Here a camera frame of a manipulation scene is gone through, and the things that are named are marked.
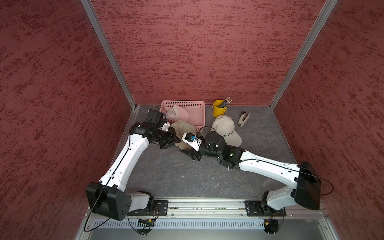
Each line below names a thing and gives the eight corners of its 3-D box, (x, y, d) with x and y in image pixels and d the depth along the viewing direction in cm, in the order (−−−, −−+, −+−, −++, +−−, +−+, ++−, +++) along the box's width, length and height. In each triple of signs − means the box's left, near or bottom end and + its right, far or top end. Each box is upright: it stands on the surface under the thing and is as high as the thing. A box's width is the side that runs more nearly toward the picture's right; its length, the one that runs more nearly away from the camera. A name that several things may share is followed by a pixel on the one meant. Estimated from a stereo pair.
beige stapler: (235, 124, 111) (236, 122, 109) (242, 112, 119) (243, 110, 117) (243, 128, 109) (244, 126, 107) (250, 115, 117) (250, 113, 115)
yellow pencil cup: (214, 117, 113) (215, 109, 106) (210, 108, 119) (211, 100, 112) (224, 115, 114) (226, 107, 108) (221, 106, 121) (222, 99, 114)
